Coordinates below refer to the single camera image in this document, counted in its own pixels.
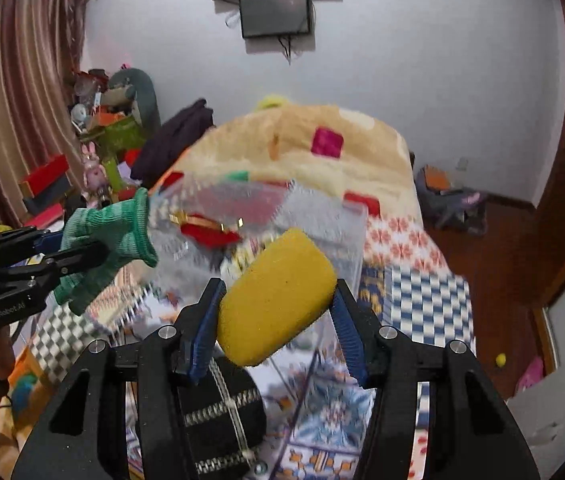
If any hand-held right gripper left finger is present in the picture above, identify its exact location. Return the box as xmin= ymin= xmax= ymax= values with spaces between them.
xmin=11 ymin=277 xmax=228 ymax=480

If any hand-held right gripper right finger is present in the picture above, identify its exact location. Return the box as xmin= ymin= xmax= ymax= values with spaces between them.
xmin=329 ymin=278 xmax=546 ymax=480

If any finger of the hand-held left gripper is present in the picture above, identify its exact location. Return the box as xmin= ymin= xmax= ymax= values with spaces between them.
xmin=0 ymin=241 xmax=110 ymax=281
xmin=0 ymin=227 xmax=66 ymax=264

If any green knit glove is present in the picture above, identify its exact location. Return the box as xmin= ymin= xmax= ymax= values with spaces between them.
xmin=53 ymin=188 xmax=159 ymax=317

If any yellow sponge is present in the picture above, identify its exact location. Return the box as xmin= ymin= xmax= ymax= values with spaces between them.
xmin=216 ymin=228 xmax=339 ymax=367

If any clear plastic storage box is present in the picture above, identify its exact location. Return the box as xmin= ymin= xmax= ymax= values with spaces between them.
xmin=142 ymin=172 xmax=369 ymax=311

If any red and grey box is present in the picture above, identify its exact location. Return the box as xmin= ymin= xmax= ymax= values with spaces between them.
xmin=18 ymin=154 xmax=71 ymax=226

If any patchwork printed bedsheet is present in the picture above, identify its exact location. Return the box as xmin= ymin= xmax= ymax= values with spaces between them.
xmin=0 ymin=210 xmax=475 ymax=480

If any black zippered pouch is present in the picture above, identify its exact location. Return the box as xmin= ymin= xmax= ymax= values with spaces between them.
xmin=177 ymin=353 xmax=268 ymax=480

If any pink rabbit toy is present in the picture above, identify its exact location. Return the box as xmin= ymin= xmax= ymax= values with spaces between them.
xmin=81 ymin=141 xmax=109 ymax=201

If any green plastic box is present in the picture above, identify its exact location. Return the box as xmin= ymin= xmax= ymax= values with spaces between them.
xmin=80 ymin=115 xmax=146 ymax=162

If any dark purple clothing pile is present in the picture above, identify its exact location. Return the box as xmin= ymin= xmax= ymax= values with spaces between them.
xmin=129 ymin=98 xmax=215 ymax=192

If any striped curtain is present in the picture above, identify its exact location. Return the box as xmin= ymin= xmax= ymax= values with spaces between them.
xmin=0 ymin=0 xmax=88 ymax=231

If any grey bag on floor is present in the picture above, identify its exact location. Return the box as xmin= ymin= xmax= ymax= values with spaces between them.
xmin=414 ymin=164 xmax=489 ymax=235

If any grey-green stuffed toy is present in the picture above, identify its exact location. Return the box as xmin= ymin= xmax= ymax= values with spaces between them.
xmin=107 ymin=67 xmax=161 ymax=131

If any beige plush blanket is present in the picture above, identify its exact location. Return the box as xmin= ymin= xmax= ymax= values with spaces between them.
xmin=162 ymin=102 xmax=423 ymax=221

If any pink cloth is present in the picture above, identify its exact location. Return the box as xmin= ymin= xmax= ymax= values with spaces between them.
xmin=515 ymin=356 xmax=546 ymax=393

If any yellow-green plush toy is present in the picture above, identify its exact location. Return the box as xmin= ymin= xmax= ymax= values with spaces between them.
xmin=255 ymin=93 xmax=287 ymax=112

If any black wall-mounted screen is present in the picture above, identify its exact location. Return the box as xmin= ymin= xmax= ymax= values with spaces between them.
xmin=239 ymin=0 xmax=314 ymax=40

